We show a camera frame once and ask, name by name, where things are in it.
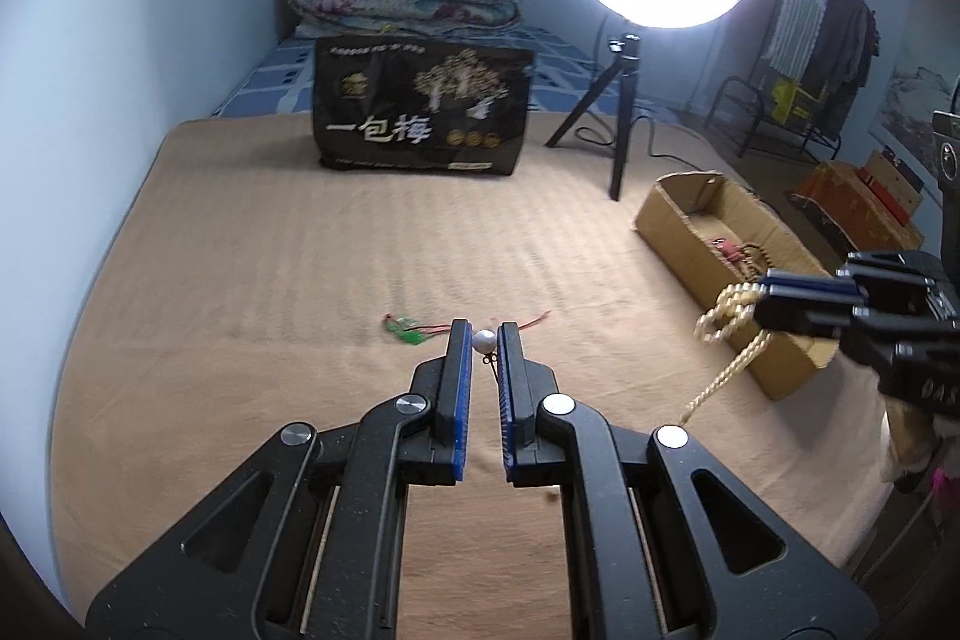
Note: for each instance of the blue patterned bedsheet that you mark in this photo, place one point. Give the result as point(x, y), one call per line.
point(262, 85)

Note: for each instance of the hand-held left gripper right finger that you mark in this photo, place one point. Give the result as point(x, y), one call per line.
point(504, 400)

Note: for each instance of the striped hanging towel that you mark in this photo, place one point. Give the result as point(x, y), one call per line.
point(799, 24)

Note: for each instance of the pearl earring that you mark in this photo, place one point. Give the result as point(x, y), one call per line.
point(483, 340)

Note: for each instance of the wall poster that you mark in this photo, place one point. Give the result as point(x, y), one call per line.
point(915, 85)

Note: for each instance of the tan blanket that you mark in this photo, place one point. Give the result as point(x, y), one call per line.
point(262, 272)

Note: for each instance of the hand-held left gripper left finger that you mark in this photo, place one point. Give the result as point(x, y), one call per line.
point(463, 400)

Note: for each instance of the yellow box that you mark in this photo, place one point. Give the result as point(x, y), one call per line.
point(791, 100)

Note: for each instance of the orange box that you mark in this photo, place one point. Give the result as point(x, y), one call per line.
point(832, 182)

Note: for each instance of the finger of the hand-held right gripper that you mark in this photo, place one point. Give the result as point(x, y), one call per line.
point(810, 281)
point(802, 313)

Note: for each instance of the cardboard box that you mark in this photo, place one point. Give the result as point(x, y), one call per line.
point(675, 227)

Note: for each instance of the black printed bag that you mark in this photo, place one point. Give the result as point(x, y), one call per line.
point(390, 107)

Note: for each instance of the dark hanging clothes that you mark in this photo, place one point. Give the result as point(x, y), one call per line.
point(847, 32)

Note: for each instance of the black tripod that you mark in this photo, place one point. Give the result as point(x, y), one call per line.
point(626, 85)

